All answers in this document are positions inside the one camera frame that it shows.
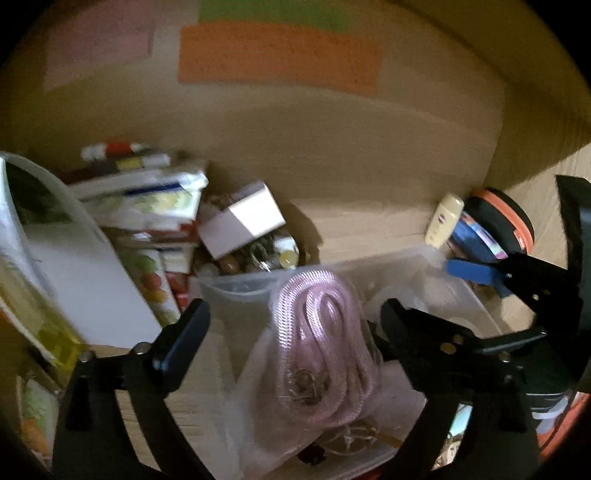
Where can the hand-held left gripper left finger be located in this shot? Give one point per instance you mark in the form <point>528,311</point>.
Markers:
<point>185,336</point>

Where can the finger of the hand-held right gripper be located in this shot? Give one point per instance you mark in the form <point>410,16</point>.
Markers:
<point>521,340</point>
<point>468,271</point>

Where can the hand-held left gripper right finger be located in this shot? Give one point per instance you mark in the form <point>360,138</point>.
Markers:
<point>406,337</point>

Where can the clear plastic storage box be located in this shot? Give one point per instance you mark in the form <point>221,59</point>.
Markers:
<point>240,304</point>

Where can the wooden desktop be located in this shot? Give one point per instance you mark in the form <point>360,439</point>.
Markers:
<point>369,221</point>

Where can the blue pencil pouch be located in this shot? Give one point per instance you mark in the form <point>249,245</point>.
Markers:
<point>478,240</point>

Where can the small cream bottle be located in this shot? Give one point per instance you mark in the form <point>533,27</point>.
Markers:
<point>444,221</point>

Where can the black orange round case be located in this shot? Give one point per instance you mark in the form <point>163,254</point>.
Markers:
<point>508,217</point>

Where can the white paper sheet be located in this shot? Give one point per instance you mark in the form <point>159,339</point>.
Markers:
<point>83,277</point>

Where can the yellow spray bottle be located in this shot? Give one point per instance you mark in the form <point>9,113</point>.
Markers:
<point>57,344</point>

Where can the small yellow cap bottle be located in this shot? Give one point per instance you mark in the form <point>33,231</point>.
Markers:
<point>288,254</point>

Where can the small white box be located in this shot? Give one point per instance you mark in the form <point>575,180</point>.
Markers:
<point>244,217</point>

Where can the stack of booklets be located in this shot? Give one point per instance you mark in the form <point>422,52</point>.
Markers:
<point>147,198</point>

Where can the orange sticky note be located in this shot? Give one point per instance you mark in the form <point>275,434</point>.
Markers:
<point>281,57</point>

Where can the pink sticky note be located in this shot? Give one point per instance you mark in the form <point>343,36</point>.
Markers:
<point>97,41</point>

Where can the green sticky note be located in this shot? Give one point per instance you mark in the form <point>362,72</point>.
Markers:
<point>277,14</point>

